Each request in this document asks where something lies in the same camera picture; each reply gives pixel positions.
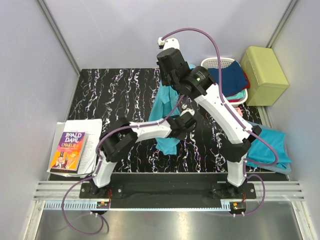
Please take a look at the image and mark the yellow-green storage box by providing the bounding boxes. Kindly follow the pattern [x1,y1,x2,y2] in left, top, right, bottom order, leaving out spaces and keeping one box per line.
[240,46,289,106]

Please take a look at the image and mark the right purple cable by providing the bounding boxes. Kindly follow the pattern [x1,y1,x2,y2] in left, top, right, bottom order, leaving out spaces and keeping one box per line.
[159,27,285,217]

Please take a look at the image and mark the pink cube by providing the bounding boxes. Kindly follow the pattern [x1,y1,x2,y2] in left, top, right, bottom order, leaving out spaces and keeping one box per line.
[235,107,244,117]

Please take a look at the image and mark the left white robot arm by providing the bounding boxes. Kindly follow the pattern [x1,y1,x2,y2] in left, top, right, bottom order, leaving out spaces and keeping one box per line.
[90,108,197,198]

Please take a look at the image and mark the pile of teal t-shirts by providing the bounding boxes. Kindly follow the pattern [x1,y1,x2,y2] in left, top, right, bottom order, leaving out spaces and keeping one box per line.
[243,122,293,176]

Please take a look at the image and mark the white paper sheets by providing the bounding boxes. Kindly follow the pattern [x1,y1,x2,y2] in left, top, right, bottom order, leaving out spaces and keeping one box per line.
[47,119,102,177]

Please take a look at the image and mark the turquoise t-shirt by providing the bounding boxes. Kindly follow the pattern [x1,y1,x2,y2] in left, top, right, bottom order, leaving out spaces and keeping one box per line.
[148,73,180,156]

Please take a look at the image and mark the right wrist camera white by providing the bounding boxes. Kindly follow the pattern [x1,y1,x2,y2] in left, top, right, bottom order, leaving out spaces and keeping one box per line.
[157,37,180,51]

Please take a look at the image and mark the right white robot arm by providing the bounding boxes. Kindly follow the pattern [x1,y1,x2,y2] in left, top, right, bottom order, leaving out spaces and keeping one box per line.
[156,47,262,199]

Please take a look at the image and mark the navy blue folded t-shirt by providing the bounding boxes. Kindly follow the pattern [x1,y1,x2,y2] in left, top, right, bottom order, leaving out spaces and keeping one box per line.
[221,61,247,97]

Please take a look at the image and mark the white plastic laundry basket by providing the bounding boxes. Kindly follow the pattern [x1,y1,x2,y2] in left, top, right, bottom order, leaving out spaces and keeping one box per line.
[200,57,249,109]

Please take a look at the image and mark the teal folded t-shirt in basket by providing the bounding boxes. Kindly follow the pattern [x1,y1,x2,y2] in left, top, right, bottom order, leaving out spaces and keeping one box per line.
[226,89,246,102]

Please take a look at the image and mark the aluminium rail frame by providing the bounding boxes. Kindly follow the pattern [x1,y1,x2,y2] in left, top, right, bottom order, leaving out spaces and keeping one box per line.
[23,174,320,240]

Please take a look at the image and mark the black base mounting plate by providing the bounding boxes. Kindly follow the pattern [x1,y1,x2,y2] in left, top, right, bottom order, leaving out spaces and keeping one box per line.
[79,173,257,210]

